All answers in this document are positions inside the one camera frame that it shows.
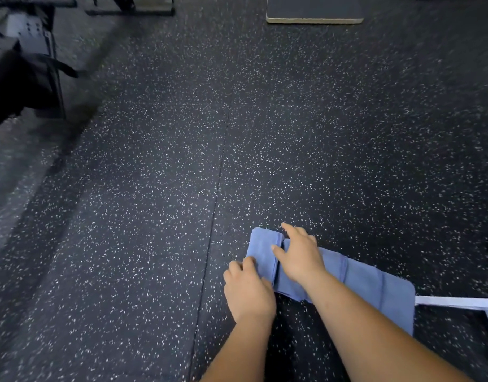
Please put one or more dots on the person's right forearm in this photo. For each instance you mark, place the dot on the person's right forearm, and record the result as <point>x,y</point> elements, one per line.
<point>379,338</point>

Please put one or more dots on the person's left hand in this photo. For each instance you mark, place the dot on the person's left hand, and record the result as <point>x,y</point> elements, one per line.
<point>250,294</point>

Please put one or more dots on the black ski trainer wooden-edged platform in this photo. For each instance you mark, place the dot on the black ski trainer wooden-edged platform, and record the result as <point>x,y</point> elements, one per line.
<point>315,8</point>

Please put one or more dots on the person's right hand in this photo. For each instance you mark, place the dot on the person's right hand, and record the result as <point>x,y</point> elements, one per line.
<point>301,254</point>

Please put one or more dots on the plain blue towel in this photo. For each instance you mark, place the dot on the plain blue towel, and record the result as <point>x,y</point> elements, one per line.
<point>399,302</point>
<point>335,266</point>

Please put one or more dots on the black rowing machine with rail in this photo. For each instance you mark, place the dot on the black rowing machine with rail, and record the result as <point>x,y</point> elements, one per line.
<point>25,67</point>

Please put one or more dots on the black ski trainer grey platform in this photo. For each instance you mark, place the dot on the black ski trainer grey platform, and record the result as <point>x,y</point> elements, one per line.
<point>152,5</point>

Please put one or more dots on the white perforated metal rack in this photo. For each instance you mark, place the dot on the white perforated metal rack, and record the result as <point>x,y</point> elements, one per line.
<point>459,302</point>

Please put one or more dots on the person's left forearm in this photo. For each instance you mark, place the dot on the person's left forearm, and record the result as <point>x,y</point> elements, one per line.
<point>240,354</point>

